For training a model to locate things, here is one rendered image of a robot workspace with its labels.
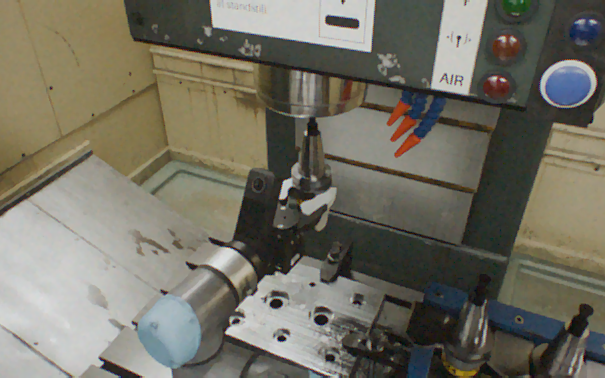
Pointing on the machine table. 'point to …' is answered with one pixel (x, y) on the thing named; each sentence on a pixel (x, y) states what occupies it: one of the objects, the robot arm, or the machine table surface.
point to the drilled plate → (330, 294)
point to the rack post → (419, 362)
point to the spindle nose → (306, 92)
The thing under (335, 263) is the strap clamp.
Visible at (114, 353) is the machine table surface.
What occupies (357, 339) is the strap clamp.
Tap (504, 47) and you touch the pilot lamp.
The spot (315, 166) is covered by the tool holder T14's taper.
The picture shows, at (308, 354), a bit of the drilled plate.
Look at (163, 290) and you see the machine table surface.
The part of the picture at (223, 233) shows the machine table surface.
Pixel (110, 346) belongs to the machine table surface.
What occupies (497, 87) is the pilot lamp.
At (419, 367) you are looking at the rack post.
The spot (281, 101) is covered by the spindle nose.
